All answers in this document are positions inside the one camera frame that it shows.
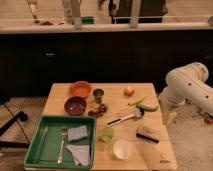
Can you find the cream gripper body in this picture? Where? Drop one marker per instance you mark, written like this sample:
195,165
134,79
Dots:
168,114

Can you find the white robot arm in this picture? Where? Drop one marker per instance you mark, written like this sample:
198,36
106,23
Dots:
186,83

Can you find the orange bowl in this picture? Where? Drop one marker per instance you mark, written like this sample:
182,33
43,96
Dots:
80,88

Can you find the dark purple bowl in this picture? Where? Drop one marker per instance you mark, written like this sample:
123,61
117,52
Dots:
75,106

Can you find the green plastic cup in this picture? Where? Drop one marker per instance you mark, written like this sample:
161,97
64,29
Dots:
107,134

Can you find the brown dried clump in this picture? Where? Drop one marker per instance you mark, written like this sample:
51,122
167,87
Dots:
99,111

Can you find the small metal cup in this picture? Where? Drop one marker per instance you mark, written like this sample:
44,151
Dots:
98,95

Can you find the grey folded cloth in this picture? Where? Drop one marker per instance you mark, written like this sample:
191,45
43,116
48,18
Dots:
80,154

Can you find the silver fork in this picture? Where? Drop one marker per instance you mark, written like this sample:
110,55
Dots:
63,137

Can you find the green plastic tray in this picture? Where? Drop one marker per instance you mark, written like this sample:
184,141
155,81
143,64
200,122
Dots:
47,157

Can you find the silver knife in tray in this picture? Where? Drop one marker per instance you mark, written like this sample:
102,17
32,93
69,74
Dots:
43,136

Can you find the black handled dish brush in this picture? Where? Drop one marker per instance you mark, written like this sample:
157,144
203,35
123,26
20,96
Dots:
136,114

